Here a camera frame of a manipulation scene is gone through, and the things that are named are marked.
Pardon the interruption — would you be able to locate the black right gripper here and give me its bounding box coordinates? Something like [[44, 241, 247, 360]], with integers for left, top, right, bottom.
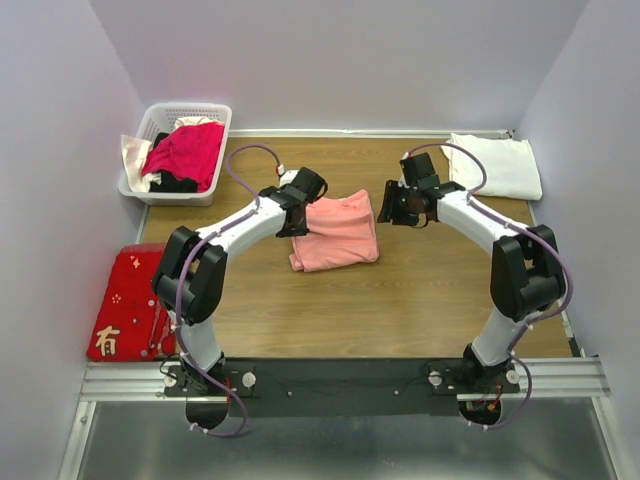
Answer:
[[376, 179, 418, 227]]

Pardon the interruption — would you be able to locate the salmon pink t shirt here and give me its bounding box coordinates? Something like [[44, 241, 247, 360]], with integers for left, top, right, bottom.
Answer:
[[289, 190, 379, 273]]

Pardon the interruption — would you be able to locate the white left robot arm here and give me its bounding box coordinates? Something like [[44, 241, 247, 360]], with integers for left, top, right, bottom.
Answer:
[[152, 167, 328, 395]]

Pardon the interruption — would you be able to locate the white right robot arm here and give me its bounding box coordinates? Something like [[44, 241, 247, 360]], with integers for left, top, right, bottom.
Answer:
[[377, 153, 570, 393]]

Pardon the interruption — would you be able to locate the folded white t shirt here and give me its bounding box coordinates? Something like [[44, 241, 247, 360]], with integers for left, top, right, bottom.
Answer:
[[441, 133, 543, 201]]

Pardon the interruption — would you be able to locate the magenta t shirt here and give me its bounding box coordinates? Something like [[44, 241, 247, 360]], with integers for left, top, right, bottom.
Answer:
[[142, 122, 225, 193]]

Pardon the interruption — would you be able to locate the black garment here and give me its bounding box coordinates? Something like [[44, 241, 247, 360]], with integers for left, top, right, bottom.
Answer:
[[144, 132, 198, 194]]

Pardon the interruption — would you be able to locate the white plastic laundry basket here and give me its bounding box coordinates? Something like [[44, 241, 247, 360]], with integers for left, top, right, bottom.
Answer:
[[118, 102, 232, 207]]

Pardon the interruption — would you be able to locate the cream white garment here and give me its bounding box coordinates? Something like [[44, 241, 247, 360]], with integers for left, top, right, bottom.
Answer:
[[121, 117, 213, 192]]

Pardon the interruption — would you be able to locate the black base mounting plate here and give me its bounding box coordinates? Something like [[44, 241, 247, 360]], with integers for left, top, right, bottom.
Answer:
[[164, 357, 520, 418]]

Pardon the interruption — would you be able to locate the red printed cloth bag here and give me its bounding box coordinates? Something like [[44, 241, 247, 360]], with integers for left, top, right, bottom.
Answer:
[[86, 243, 176, 362]]

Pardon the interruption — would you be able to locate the aluminium frame rail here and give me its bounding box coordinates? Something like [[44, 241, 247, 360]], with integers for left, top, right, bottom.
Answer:
[[60, 358, 619, 479]]

